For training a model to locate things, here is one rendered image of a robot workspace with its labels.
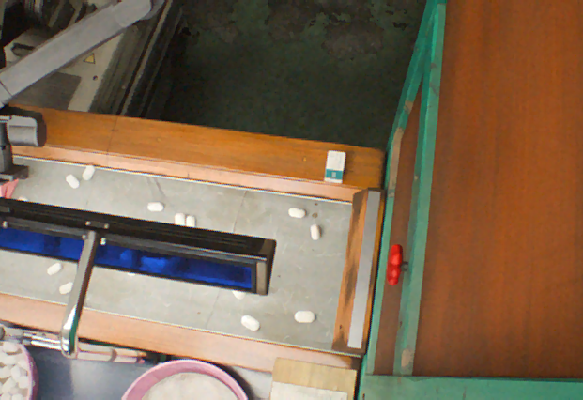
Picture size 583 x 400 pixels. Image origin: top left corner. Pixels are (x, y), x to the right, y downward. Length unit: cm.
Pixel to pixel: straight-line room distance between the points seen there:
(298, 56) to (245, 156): 106
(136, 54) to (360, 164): 94
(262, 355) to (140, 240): 39
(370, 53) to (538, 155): 190
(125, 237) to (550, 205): 60
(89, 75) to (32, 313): 77
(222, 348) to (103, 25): 62
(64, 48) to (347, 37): 134
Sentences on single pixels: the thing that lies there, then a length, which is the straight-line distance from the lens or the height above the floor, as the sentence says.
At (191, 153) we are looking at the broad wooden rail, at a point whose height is 76.
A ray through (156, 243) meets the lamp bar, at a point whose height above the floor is 111.
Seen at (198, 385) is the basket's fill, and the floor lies 73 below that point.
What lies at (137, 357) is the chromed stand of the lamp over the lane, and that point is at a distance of 100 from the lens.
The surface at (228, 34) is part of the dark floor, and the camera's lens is 223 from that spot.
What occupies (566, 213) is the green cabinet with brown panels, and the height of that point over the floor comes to 160.
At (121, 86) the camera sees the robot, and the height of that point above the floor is 36.
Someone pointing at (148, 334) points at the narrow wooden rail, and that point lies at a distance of 109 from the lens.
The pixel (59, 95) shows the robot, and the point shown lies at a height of 48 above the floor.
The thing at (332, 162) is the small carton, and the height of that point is 79.
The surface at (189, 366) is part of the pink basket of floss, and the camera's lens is 109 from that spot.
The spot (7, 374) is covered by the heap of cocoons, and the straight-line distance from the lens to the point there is 123.
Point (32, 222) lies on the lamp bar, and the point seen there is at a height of 111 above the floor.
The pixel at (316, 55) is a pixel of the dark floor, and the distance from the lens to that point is 214.
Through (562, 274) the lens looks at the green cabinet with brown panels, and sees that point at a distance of 23.
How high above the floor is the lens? 180
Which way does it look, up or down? 72 degrees down
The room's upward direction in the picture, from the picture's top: 10 degrees counter-clockwise
